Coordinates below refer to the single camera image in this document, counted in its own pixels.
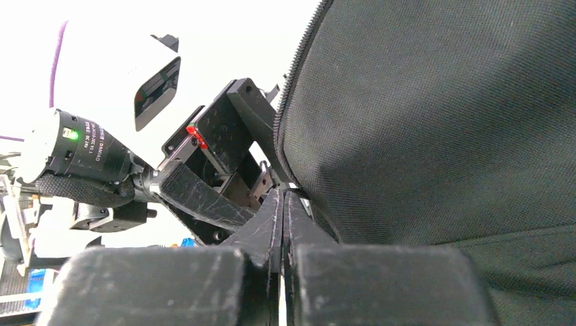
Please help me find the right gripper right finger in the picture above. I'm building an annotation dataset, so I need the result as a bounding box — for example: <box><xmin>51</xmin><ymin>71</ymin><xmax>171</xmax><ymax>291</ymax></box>
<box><xmin>283</xmin><ymin>194</ymin><xmax>500</xmax><ymax>325</ymax></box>

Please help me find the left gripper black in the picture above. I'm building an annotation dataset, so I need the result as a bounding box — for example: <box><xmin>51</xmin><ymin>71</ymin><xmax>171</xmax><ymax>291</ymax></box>
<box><xmin>148</xmin><ymin>78</ymin><xmax>289</xmax><ymax>245</ymax></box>

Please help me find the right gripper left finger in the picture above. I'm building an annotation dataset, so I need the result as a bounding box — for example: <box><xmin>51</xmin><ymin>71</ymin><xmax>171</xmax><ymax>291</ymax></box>
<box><xmin>38</xmin><ymin>191</ymin><xmax>282</xmax><ymax>326</ymax></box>

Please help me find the black student backpack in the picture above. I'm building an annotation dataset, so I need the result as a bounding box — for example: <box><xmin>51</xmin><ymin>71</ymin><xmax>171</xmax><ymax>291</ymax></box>
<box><xmin>274</xmin><ymin>1</ymin><xmax>575</xmax><ymax>325</ymax></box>

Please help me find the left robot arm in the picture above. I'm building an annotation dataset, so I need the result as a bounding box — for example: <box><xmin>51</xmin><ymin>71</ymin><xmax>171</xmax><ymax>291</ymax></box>
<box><xmin>1</xmin><ymin>78</ymin><xmax>287</xmax><ymax>268</ymax></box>

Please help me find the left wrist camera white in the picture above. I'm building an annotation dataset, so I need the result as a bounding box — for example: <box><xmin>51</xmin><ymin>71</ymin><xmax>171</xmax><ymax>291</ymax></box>
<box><xmin>49</xmin><ymin>18</ymin><xmax>190</xmax><ymax>168</ymax></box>

